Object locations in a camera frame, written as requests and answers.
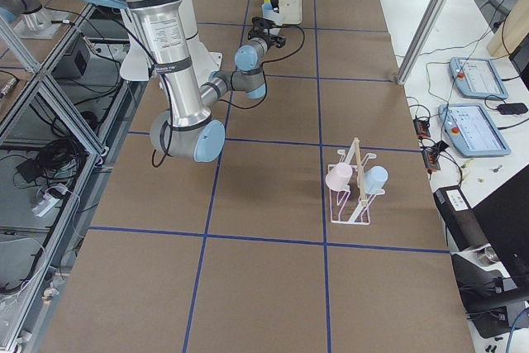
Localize grey plastic cup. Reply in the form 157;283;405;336
261;2;284;31

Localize pink plastic cup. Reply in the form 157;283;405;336
325;162;353;192

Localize light blue plastic cup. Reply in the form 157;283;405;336
365;165;388;195

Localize cream bunny serving tray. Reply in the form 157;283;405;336
279;0;303;25

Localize far teach pendant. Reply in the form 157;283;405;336
449;57;508;100

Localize teach pendant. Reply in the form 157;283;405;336
438;103;511;158
449;57;508;100

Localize near teach pendant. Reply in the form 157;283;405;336
438;103;511;158

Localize black power adapter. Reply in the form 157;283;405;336
497;103;528;115

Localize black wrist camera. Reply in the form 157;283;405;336
252;17;275;31

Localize braided black right cable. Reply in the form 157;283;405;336
150;24;307;169

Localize aluminium frame post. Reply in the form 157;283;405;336
395;0;447;85

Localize white wire cup rack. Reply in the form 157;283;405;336
325;137;385;226

